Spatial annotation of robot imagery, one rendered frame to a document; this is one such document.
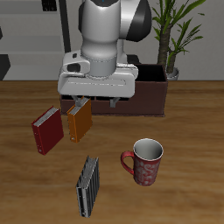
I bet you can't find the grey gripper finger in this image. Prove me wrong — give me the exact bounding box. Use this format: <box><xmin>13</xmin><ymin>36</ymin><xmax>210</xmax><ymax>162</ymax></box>
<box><xmin>71</xmin><ymin>94</ymin><xmax>86</xmax><ymax>108</ymax></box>
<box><xmin>108</xmin><ymin>97</ymin><xmax>121</xmax><ymax>109</ymax></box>

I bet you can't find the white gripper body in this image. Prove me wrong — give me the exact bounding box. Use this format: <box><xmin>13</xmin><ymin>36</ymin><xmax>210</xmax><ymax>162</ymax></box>
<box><xmin>57</xmin><ymin>62</ymin><xmax>139</xmax><ymax>100</ymax></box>

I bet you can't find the orange book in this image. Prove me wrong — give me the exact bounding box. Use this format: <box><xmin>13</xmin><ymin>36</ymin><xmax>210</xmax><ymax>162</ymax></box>
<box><xmin>66</xmin><ymin>96</ymin><xmax>94</xmax><ymax>144</ymax></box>

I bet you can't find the dark brown desk caddy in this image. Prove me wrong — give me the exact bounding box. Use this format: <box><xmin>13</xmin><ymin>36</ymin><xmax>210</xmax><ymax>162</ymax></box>
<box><xmin>59</xmin><ymin>63</ymin><xmax>169</xmax><ymax>118</ymax></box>

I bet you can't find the red book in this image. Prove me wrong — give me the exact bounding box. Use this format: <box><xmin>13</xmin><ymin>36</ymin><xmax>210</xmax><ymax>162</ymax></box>
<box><xmin>31</xmin><ymin>105</ymin><xmax>65</xmax><ymax>156</ymax></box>

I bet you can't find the black and grey striped book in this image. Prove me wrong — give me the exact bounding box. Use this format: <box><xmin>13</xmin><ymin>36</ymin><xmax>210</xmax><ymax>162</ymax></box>
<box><xmin>75</xmin><ymin>155</ymin><xmax>101</xmax><ymax>218</ymax></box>

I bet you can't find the red patterned mug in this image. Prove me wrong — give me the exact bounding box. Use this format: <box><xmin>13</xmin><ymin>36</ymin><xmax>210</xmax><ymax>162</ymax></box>
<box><xmin>120</xmin><ymin>137</ymin><xmax>165</xmax><ymax>186</ymax></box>

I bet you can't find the white shelf unit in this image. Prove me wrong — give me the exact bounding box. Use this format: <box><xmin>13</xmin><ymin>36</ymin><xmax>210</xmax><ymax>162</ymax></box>
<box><xmin>0</xmin><ymin>0</ymin><xmax>72</xmax><ymax>81</ymax></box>

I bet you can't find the green pot plant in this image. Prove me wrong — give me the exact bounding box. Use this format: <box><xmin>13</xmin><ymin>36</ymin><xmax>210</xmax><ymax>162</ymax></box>
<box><xmin>150</xmin><ymin>0</ymin><xmax>207</xmax><ymax>81</ymax></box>

